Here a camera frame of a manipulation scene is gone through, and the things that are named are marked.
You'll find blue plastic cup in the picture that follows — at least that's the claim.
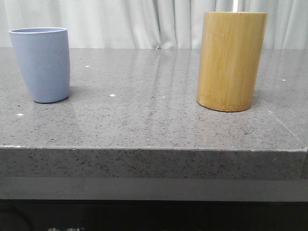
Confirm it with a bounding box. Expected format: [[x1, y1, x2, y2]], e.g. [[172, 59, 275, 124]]
[[9, 27, 70, 103]]

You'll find bamboo cylindrical holder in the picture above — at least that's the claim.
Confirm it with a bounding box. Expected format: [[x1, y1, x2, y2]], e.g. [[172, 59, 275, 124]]
[[197, 12, 268, 112]]

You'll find white pleated curtain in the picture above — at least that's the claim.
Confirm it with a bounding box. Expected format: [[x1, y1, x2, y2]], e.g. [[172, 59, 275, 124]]
[[0, 0, 308, 50]]

